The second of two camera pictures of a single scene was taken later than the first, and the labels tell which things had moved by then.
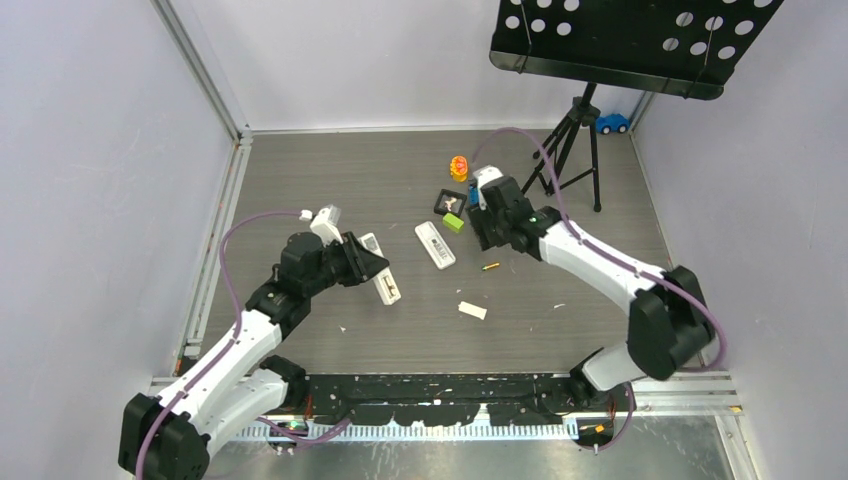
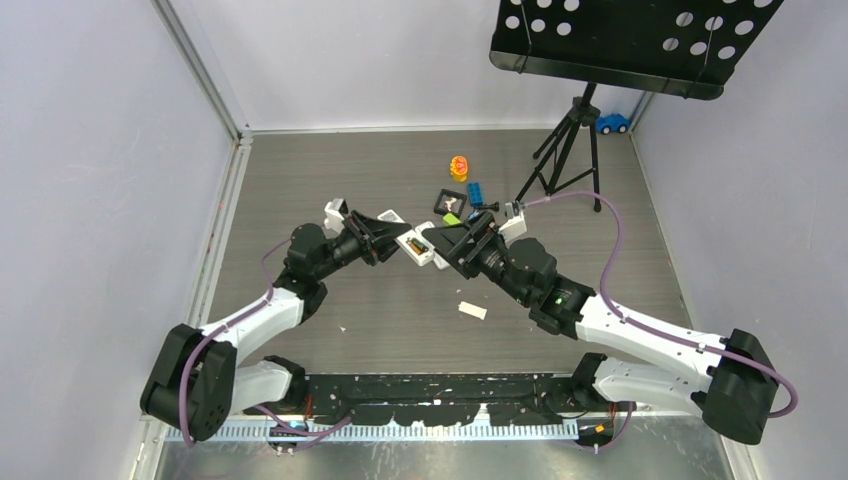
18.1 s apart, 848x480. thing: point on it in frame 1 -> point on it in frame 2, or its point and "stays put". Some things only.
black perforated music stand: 688,48 stays put
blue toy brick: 474,195 stays put
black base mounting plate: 453,399 stays put
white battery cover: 473,310 stays put
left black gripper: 366,263 -> 375,237
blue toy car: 612,123 stays put
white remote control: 384,282 -> 413,242
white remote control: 435,245 stays put
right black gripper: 479,217 -> 450,240
